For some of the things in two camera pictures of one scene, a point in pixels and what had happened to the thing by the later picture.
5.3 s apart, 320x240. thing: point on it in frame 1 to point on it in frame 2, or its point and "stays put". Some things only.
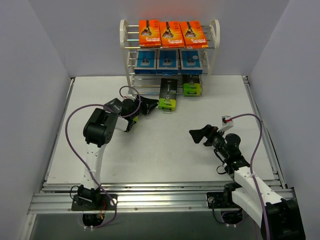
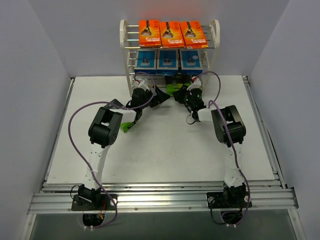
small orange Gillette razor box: x=149 y=33 stays put
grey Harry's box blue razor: x=190 y=62 stays put
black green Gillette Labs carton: x=168 y=94 to x=177 y=82
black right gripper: x=207 y=135 to x=181 y=94
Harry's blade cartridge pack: x=167 y=61 stays put
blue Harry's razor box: x=146 y=61 stays put
